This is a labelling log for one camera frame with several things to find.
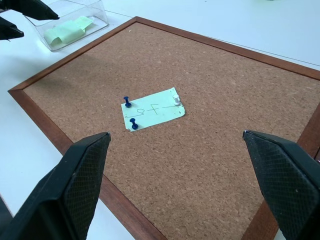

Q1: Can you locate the clear plastic box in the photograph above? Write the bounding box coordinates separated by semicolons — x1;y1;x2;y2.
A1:
23;0;110;53

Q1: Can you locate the cork board with wooden frame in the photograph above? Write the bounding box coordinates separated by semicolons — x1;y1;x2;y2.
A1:
7;16;320;240

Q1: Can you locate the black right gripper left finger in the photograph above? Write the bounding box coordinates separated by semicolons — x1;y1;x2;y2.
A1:
0;131;111;240

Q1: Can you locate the pale green crumpled note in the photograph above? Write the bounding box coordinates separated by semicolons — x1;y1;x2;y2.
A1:
44;21;86;46

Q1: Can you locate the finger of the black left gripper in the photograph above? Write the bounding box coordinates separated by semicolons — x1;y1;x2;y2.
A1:
3;0;60;22
0;16;25;41

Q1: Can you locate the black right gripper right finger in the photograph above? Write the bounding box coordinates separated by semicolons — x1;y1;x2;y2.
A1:
242;130;320;240

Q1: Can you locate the green note with handwriting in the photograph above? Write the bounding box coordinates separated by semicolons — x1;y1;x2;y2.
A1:
120;86;186;133

